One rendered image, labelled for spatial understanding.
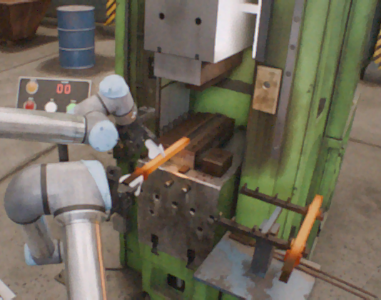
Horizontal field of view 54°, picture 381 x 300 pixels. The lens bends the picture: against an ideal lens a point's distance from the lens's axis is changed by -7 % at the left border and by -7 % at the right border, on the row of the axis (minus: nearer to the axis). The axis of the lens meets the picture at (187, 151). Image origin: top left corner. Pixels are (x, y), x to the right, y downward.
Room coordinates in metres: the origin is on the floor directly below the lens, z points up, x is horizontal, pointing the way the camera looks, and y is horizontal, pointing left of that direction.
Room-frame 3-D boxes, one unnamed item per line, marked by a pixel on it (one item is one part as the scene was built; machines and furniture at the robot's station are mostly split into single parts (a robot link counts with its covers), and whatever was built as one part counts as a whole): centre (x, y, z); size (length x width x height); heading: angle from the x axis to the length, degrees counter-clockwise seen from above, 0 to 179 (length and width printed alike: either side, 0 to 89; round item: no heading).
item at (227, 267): (1.04, -0.29, 0.70); 0.40 x 0.30 x 0.02; 62
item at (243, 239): (1.07, -0.45, 0.71); 0.60 x 0.04 x 0.01; 56
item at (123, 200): (1.04, 0.23, 0.98); 0.12 x 0.08 x 0.09; 153
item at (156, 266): (1.60, -0.09, 0.23); 0.55 x 0.37 x 0.47; 153
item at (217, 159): (1.40, -0.13, 0.95); 0.12 x 0.08 x 0.06; 153
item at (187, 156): (1.61, -0.04, 0.96); 0.42 x 0.20 x 0.09; 153
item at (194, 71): (1.61, -0.04, 1.32); 0.42 x 0.20 x 0.10; 153
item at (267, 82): (1.40, -0.28, 1.27); 0.09 x 0.02 x 0.17; 63
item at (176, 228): (1.60, -0.09, 0.69); 0.56 x 0.38 x 0.45; 153
